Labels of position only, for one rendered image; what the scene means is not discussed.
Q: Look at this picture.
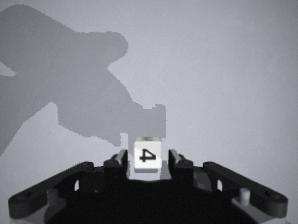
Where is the white cube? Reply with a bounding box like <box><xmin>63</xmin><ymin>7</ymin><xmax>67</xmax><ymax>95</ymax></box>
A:
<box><xmin>134</xmin><ymin>137</ymin><xmax>162</xmax><ymax>169</ymax></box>

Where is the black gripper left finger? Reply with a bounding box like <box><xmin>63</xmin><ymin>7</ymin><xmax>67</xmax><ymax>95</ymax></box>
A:
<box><xmin>8</xmin><ymin>150</ymin><xmax>131</xmax><ymax>224</ymax></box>

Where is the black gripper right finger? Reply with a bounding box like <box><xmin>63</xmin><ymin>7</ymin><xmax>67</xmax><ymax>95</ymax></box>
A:
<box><xmin>168</xmin><ymin>150</ymin><xmax>288</xmax><ymax>224</ymax></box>

